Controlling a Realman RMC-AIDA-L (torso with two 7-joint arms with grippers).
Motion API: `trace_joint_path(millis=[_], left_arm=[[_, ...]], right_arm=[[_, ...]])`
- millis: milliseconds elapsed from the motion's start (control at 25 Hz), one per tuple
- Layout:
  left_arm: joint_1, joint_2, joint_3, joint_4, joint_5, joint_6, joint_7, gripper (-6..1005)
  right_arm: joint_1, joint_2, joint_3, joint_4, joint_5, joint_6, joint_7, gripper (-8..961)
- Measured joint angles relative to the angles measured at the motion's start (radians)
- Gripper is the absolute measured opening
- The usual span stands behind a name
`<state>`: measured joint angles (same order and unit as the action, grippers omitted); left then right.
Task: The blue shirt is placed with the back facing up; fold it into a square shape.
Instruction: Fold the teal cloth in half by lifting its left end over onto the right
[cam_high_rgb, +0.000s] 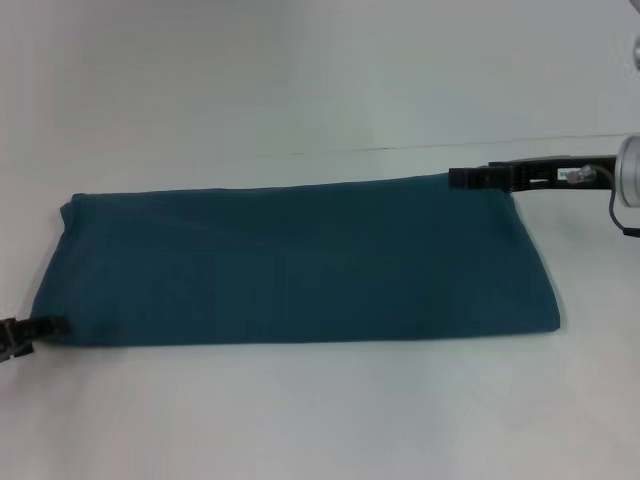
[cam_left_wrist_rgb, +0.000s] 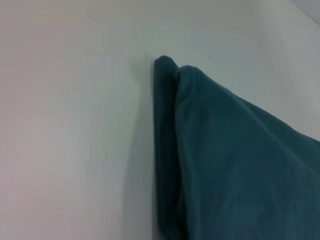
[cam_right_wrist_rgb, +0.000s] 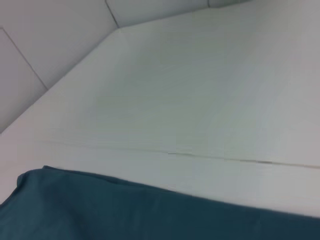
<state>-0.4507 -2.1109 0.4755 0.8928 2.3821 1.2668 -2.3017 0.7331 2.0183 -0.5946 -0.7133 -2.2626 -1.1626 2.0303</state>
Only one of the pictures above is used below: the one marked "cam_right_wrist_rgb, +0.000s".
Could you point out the teal blue shirt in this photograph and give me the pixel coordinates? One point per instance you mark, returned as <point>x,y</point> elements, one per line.
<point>125,212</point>

